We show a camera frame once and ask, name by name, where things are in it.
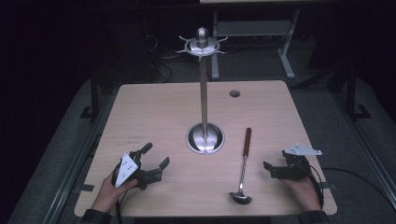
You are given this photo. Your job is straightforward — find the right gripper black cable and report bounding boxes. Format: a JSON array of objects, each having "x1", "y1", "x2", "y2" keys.
[{"x1": 306, "y1": 163, "x2": 325, "y2": 210}]

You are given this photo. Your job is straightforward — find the person's right hand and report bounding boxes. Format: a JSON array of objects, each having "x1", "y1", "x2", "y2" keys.
[{"x1": 279, "y1": 176, "x2": 323, "y2": 213}]

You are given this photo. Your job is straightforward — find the black floor cables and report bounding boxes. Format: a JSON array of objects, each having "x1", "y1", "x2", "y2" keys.
[{"x1": 143, "y1": 33, "x2": 176, "y2": 84}]

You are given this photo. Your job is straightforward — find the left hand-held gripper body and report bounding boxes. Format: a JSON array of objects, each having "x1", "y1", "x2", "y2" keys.
[{"x1": 111, "y1": 150, "x2": 163, "y2": 191}]

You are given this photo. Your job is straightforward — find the black metal stand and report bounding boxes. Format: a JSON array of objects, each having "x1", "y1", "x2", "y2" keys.
[
  {"x1": 344, "y1": 62, "x2": 372, "y2": 121},
  {"x1": 78, "y1": 70, "x2": 101, "y2": 123}
]

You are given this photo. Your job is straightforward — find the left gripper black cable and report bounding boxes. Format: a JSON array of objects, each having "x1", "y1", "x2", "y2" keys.
[{"x1": 115, "y1": 189, "x2": 129, "y2": 224}]

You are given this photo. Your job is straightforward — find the metal ladle with wooden handle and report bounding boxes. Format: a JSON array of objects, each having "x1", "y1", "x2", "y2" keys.
[{"x1": 229, "y1": 127, "x2": 253, "y2": 205}]

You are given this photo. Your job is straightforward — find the person's left hand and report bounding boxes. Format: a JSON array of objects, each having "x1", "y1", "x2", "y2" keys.
[{"x1": 91, "y1": 173, "x2": 138, "y2": 215}]

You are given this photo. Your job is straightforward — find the white metal desk frame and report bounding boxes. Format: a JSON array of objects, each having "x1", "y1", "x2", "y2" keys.
[{"x1": 210, "y1": 8, "x2": 302, "y2": 80}]

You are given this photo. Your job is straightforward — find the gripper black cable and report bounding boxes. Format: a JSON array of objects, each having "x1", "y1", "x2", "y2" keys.
[
  {"x1": 115, "y1": 189, "x2": 129, "y2": 224},
  {"x1": 306, "y1": 163, "x2": 325, "y2": 210}
]

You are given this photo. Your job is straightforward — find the metal utensil stand with hooks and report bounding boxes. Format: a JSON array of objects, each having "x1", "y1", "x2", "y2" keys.
[{"x1": 175, "y1": 26, "x2": 229, "y2": 156}]

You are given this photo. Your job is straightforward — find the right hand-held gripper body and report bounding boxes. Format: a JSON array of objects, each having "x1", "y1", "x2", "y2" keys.
[{"x1": 270, "y1": 143, "x2": 323, "y2": 181}]

